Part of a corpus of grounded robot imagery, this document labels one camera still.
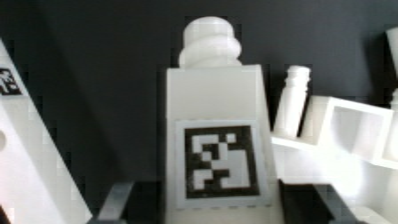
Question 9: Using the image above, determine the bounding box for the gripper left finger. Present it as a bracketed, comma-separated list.
[87, 182, 160, 224]

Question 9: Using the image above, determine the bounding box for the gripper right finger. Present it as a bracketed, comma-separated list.
[279, 181, 368, 224]

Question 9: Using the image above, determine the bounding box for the white chair leg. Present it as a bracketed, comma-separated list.
[274, 65, 311, 139]
[166, 17, 283, 224]

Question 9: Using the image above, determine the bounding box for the white U-shaped fence frame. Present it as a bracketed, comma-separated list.
[0, 40, 93, 224]

